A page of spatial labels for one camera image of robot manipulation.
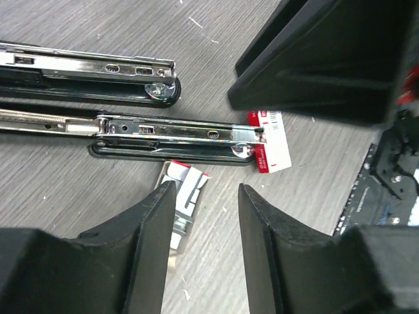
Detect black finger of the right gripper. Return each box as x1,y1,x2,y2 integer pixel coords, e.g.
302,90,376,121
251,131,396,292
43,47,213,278
228,1,406,124

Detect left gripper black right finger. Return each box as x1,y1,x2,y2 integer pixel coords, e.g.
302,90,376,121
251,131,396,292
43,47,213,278
238,184,418,313

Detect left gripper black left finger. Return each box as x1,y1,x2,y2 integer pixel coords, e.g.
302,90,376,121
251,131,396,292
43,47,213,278
1,181,176,313

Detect red white staple box sleeve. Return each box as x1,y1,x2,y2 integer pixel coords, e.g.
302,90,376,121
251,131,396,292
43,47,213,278
248,111,292,173

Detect black stapler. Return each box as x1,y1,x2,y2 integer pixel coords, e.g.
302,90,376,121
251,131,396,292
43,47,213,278
1,103,266,166
1,41,181,109

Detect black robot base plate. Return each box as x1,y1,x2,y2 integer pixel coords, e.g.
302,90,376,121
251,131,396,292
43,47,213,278
333,110,418,236

